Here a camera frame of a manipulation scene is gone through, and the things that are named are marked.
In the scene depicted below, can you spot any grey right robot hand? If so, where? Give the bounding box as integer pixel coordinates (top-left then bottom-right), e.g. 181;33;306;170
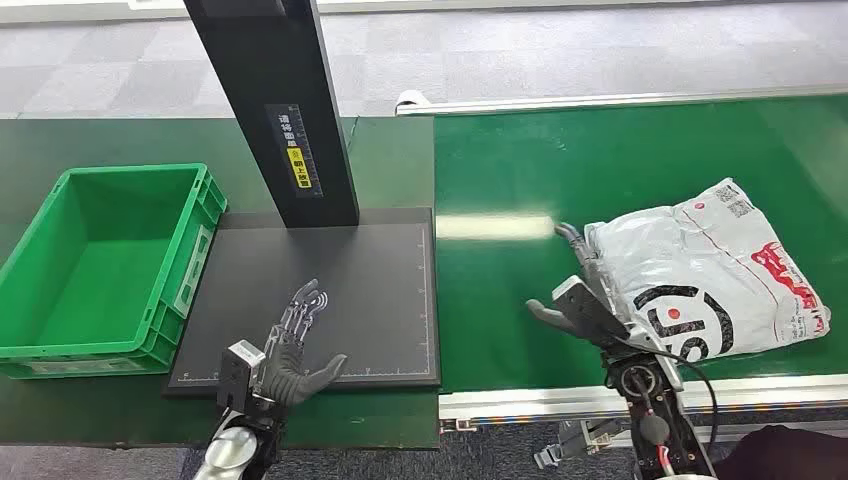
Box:
526;223;634;346

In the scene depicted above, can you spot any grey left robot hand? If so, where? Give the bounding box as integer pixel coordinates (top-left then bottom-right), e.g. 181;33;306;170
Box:
260;279;349;407

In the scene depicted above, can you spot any grey poly mailer with red print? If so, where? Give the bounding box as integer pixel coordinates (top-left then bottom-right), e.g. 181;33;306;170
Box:
584;177;833;364

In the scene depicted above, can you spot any green conveyor belt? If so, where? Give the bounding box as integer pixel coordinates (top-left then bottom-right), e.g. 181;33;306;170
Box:
433;92;848;395

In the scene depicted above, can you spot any black scanner platform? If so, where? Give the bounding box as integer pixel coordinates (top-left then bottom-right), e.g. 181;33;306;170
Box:
162;207;443;399

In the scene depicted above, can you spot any green plastic crate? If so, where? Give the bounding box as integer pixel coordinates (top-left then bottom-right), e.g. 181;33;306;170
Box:
0;163;229;380

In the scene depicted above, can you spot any white roller end cap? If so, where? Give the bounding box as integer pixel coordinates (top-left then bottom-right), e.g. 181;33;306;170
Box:
395;89;432;116

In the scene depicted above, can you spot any dark object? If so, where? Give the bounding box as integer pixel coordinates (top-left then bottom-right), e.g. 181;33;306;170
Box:
712;425;848;480

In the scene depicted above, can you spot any black scanner column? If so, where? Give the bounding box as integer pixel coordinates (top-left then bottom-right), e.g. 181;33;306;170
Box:
183;0;361;230

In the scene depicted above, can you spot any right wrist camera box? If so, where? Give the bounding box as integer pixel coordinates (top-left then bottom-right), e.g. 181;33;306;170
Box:
553;276;631;346

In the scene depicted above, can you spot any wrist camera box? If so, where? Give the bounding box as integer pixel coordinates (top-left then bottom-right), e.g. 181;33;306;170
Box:
553;276;631;346
216;339;267;409

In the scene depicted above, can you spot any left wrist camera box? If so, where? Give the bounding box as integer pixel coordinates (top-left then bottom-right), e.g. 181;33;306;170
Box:
216;339;267;409

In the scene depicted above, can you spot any aluminium conveyor side rail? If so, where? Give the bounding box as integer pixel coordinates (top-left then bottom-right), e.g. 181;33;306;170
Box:
437;374;848;427
395;82;848;118

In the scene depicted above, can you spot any grey metal conveyor bracket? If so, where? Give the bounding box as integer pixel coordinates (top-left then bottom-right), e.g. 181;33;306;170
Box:
533;419;625;472

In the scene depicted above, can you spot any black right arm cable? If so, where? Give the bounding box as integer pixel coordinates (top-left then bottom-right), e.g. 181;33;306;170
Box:
612;334;721;458

